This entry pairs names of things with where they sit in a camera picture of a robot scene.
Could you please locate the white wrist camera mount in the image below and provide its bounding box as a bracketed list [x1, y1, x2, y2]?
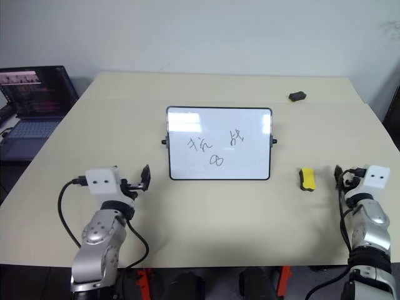
[84, 166, 133, 206]
[352, 165, 392, 198]

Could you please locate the small framed whiteboard on stand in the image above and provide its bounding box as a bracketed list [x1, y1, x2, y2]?
[161, 106, 279, 182]

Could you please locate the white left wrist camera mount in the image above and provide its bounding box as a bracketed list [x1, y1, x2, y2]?
[84, 166, 133, 206]

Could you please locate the small black block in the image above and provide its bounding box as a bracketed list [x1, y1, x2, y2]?
[287, 90, 308, 103]

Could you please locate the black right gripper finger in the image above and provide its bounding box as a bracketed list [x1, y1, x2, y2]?
[334, 164, 345, 190]

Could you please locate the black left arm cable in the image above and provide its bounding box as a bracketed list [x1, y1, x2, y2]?
[57, 176, 149, 270]

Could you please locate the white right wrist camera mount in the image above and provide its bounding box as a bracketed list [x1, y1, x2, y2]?
[352, 165, 392, 198]

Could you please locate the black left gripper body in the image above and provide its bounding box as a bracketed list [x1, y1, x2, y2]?
[119, 177, 148, 201]

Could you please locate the open laptop with lit screen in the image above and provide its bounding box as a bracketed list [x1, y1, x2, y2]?
[0, 65, 79, 161]

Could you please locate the red table leg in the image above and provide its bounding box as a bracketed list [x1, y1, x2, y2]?
[135, 267, 154, 300]
[276, 265, 293, 300]

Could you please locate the yellow and black board eraser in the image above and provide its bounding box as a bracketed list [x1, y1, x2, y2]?
[296, 167, 318, 192]

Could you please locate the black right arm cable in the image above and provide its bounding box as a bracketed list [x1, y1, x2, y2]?
[304, 186, 356, 300]

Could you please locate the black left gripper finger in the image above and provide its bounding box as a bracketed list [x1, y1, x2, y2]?
[140, 164, 153, 192]

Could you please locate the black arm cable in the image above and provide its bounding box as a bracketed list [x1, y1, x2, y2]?
[57, 176, 149, 270]
[304, 186, 356, 300]

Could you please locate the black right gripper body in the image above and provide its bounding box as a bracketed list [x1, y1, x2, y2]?
[340, 167, 367, 189]

